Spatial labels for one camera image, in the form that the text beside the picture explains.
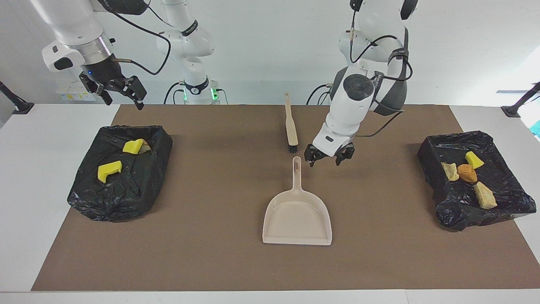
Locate white wall socket boxes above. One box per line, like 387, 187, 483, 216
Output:
56, 81, 97, 102

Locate small croissant chunk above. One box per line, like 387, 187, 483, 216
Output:
440, 162, 460, 182

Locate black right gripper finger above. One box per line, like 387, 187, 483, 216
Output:
78, 71, 113, 106
121, 75, 148, 111

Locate black base cable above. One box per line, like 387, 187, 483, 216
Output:
307, 83, 338, 105
164, 81, 186, 105

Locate brown table mat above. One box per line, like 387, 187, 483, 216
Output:
31, 104, 540, 292

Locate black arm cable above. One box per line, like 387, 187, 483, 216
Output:
99, 0, 172, 76
349, 0, 413, 138

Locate orange striped croissant piece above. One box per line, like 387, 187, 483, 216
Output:
472, 181, 498, 210

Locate notched yellow sponge piece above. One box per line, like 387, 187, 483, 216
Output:
97, 160, 123, 184

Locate black bag lined bin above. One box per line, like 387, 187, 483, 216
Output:
417, 130, 537, 232
67, 125, 173, 223

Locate black camera stand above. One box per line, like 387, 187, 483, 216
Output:
501, 81, 540, 118
0, 80, 35, 115

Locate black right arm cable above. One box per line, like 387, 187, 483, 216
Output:
99, 0, 172, 76

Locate beige brush with black bristles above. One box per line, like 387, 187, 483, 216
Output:
284, 92, 299, 153

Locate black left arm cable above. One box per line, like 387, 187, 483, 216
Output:
349, 0, 413, 138

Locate beige plastic dustpan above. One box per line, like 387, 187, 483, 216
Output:
262, 156, 333, 247

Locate brown bread roll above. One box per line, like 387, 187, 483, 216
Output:
457, 164, 478, 184

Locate yellow sponge with green edge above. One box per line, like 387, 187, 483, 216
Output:
122, 138, 145, 154

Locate yellow sponge wedge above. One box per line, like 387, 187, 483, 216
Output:
464, 151, 485, 170

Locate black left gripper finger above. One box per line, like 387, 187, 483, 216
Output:
304, 144, 326, 168
335, 143, 356, 166

